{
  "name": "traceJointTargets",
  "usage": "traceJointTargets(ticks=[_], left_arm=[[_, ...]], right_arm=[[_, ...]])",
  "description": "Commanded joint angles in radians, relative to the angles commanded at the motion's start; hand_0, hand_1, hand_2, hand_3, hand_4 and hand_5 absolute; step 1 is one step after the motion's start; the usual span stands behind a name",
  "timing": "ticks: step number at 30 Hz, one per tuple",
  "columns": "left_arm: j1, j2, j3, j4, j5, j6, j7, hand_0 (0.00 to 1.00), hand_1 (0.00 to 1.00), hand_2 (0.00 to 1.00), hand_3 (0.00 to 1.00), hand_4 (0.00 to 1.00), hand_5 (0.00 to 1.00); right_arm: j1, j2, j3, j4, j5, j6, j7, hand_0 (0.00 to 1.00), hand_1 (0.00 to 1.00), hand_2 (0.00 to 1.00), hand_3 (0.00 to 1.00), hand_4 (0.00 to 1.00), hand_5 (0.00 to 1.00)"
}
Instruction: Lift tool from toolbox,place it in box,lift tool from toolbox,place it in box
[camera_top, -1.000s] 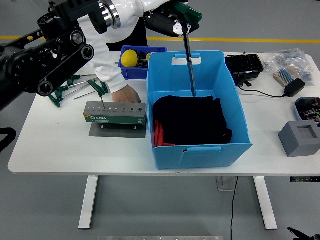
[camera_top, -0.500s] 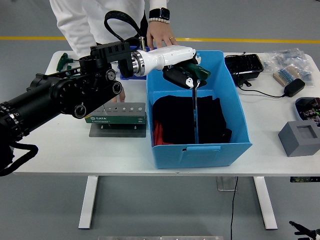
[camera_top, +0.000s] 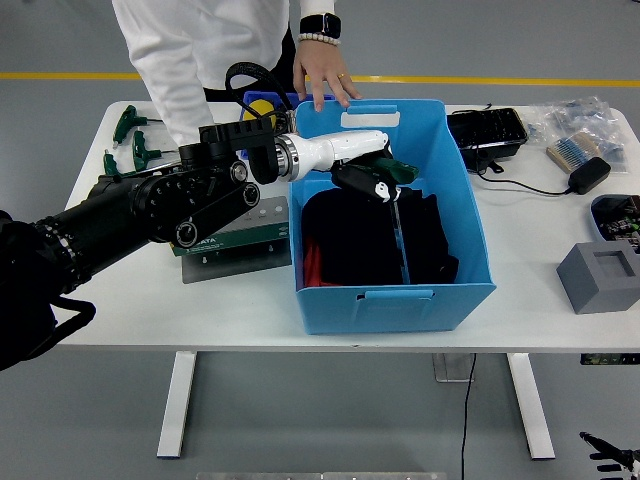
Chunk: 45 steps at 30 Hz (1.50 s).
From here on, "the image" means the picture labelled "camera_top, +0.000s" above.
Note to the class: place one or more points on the robot right hand black fingers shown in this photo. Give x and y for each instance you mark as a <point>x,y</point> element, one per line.
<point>612,455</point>

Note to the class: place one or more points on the person's left hand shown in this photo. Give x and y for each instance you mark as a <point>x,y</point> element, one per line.
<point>322,67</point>

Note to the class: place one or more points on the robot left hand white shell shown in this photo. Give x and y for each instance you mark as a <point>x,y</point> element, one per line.
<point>340,147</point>

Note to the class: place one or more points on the green grey wrench stand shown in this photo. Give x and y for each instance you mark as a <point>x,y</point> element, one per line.
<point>240,260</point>

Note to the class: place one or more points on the large light blue folding box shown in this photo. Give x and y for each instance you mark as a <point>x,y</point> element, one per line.
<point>400,315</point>

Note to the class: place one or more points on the person's right forearm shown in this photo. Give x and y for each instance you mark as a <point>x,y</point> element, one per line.
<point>175,100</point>

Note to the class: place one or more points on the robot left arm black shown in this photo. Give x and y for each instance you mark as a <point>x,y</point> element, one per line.
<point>150,205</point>

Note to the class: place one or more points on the black wristwatch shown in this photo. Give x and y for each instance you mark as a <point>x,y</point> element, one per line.
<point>320,25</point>

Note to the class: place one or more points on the small dark blue bin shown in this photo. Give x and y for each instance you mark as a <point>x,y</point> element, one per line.
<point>265,94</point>

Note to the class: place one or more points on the yellow ball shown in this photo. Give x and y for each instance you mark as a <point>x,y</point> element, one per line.
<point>260,110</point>

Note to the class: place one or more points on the black cloth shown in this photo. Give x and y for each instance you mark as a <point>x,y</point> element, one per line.
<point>350,240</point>

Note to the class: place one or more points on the table control panel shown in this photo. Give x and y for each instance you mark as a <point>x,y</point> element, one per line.
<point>605,359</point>

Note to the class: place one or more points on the white table leg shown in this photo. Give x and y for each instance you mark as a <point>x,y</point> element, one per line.
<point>177,400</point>
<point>530,400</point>

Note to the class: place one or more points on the person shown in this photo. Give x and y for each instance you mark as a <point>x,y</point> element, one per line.
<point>225,30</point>

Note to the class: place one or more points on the red cloth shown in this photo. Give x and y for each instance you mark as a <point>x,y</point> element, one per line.
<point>312,265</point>

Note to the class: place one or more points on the black plastic tray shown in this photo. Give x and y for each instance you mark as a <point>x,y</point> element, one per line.
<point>485,130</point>

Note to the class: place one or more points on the grey block with square recess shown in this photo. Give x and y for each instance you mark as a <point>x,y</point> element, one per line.
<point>600,295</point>

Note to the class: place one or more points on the metal plate under table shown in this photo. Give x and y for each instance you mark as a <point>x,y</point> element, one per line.
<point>447,370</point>

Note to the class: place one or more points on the tan blue resistor strip pack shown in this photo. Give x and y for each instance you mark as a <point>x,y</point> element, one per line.
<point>570,150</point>

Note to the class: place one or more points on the blue bin with electronics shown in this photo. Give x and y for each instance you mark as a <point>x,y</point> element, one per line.
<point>617,220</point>

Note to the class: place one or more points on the clear plastic component bags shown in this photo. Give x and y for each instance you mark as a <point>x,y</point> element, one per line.
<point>575,115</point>

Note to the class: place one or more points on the black power adapter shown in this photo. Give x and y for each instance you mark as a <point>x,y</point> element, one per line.
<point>587,175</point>

